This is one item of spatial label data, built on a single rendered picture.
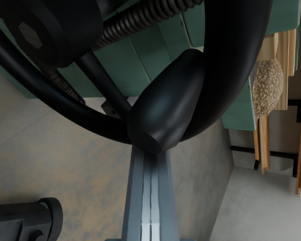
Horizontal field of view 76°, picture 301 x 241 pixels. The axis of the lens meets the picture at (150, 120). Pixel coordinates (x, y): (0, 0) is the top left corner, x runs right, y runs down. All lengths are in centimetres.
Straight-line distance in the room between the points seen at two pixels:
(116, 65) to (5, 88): 64
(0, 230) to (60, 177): 37
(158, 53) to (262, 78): 19
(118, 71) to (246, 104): 27
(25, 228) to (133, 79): 68
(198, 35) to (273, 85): 22
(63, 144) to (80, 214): 43
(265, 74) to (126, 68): 27
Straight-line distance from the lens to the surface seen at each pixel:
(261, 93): 38
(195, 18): 21
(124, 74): 45
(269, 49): 32
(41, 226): 94
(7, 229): 91
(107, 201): 141
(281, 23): 20
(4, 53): 29
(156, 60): 38
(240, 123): 41
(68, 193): 121
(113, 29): 23
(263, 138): 301
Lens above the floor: 96
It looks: 37 degrees down
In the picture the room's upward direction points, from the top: 94 degrees clockwise
